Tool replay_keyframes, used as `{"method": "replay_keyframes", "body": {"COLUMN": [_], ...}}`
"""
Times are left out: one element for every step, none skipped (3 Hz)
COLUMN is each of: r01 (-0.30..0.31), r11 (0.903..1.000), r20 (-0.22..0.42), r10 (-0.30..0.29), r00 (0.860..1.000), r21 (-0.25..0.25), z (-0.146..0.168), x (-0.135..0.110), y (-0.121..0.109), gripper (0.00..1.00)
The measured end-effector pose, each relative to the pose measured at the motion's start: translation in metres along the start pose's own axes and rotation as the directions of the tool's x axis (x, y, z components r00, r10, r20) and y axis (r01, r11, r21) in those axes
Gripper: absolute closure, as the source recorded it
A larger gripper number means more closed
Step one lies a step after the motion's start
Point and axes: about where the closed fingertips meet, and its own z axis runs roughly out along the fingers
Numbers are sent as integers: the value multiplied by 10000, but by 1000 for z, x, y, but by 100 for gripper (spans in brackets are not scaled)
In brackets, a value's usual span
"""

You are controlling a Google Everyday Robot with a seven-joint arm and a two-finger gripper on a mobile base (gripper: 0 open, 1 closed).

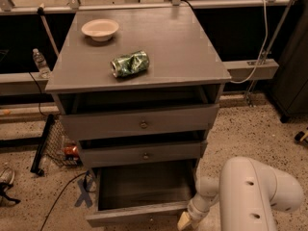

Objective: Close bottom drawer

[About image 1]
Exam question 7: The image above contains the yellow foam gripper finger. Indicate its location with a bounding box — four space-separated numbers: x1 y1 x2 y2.
177 212 192 231

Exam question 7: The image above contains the wire mesh basket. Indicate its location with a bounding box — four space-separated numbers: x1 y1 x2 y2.
43 120 81 167

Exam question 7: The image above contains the grey bottom drawer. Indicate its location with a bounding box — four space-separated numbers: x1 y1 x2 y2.
87 159 196 227

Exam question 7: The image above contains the clear plastic water bottle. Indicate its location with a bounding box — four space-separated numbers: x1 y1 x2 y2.
33 48 51 79

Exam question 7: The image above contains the grey drawer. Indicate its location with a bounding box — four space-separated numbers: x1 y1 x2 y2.
87 159 196 227
77 141 207 167
61 104 219 141

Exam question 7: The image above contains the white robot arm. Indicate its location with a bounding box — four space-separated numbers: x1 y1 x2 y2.
177 157 304 231

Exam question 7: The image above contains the black caster wheel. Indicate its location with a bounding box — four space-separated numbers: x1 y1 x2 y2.
295 130 308 142

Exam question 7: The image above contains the black strap on floor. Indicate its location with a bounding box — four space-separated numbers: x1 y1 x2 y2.
0 182 22 206

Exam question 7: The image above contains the white sneaker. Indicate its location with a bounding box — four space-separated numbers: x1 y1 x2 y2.
0 167 15 191

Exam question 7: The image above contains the grey wooden drawer cabinet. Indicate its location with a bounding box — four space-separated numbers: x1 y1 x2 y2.
44 6 232 171

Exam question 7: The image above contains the black floor cable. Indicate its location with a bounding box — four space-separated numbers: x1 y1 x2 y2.
38 171 87 231

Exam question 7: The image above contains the orange object in basket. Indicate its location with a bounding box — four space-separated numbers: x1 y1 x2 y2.
64 145 79 158

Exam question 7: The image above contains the white hanging cable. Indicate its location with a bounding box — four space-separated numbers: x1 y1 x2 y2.
230 0 270 85

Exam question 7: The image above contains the black bar on floor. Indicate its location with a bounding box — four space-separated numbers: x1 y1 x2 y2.
30 115 54 176

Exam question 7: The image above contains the grey metal rail frame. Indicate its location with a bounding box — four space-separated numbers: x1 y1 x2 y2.
0 0 299 98

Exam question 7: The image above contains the grey top drawer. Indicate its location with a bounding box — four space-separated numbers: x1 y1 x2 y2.
61 104 219 141

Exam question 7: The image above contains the grey middle drawer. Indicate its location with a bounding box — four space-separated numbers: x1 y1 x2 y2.
77 141 207 167

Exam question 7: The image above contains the dark cabinet at right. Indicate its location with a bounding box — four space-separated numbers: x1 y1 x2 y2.
269 4 308 123

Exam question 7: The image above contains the crushed green soda can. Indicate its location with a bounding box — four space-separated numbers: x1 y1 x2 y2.
111 50 150 78

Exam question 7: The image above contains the white paper bowl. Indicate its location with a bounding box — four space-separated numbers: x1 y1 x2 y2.
81 19 119 42

